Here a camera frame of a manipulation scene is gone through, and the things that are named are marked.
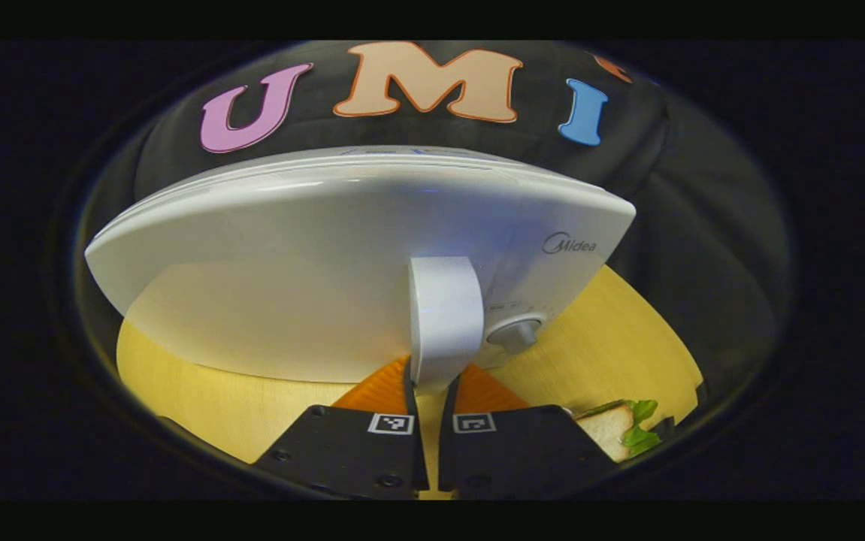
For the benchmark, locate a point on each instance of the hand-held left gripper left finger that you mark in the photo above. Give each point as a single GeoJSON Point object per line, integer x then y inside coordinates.
{"type": "Point", "coordinates": [349, 454]}

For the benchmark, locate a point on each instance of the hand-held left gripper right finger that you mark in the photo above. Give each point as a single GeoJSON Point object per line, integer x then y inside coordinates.
{"type": "Point", "coordinates": [515, 451]}

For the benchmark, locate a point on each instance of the sandwich with lettuce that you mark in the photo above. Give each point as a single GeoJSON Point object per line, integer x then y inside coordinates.
{"type": "Point", "coordinates": [612, 432]}

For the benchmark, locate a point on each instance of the white microwave oven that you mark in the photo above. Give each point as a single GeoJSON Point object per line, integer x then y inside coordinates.
{"type": "Point", "coordinates": [289, 263]}

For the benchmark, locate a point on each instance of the black backdrop cloth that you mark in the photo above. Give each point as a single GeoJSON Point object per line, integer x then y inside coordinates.
{"type": "Point", "coordinates": [703, 225]}

